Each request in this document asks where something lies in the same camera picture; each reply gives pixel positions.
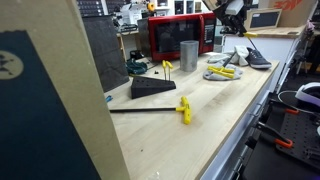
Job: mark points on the grey cloth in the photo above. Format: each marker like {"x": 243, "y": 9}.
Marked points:
{"x": 213, "y": 76}

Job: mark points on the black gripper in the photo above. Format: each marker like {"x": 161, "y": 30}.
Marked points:
{"x": 230, "y": 18}

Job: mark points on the black clamp orange tip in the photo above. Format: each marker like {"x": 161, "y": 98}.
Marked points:
{"x": 280, "y": 140}
{"x": 288, "y": 110}

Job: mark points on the red and black microwave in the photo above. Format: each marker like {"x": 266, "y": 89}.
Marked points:
{"x": 176, "y": 36}

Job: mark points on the cardboard box red print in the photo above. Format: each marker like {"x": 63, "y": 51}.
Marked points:
{"x": 290, "y": 11}

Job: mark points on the framed black board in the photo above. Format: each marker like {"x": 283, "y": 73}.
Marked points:
{"x": 264, "y": 19}

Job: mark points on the black wrench stand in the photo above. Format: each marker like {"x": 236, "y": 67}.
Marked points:
{"x": 150, "y": 87}

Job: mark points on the grey metal cylinder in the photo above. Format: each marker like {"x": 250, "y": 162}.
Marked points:
{"x": 189, "y": 56}

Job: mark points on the grey sneaker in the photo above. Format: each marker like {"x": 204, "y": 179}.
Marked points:
{"x": 258, "y": 60}

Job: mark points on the blue tool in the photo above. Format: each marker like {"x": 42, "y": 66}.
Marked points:
{"x": 109, "y": 98}

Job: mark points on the white cloth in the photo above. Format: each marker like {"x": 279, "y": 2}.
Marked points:
{"x": 240, "y": 53}

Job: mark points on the brown cardboard box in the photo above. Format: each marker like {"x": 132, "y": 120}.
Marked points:
{"x": 50, "y": 100}

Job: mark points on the wooden desk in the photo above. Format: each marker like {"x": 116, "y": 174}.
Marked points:
{"x": 276, "y": 32}

